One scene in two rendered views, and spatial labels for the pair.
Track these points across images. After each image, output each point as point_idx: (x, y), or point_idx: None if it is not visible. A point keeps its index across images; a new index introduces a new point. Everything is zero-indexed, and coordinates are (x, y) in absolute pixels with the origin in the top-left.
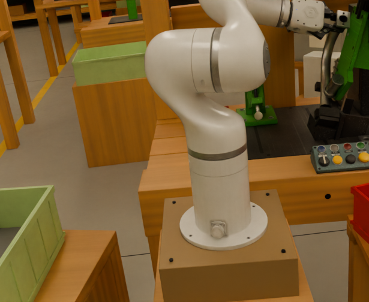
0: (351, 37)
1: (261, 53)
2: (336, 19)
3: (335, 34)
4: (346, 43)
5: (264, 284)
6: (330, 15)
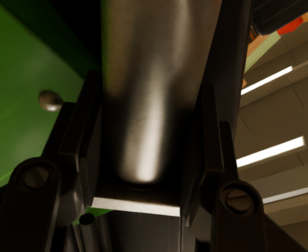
0: (2, 132)
1: None
2: (128, 204)
3: (101, 27)
4: None
5: None
6: (190, 231)
